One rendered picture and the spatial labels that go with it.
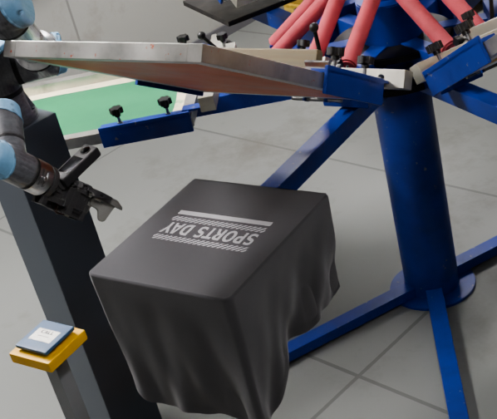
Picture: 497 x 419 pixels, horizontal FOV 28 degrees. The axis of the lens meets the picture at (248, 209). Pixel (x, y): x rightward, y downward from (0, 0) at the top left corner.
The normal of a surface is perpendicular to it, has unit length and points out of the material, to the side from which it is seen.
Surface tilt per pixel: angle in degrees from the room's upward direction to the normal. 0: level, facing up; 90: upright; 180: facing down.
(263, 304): 93
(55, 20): 90
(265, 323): 92
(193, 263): 0
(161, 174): 0
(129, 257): 0
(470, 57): 90
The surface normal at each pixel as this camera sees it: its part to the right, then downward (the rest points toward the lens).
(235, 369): -0.65, 0.52
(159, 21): 0.70, 0.21
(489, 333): -0.22, -0.85
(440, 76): -0.87, 0.40
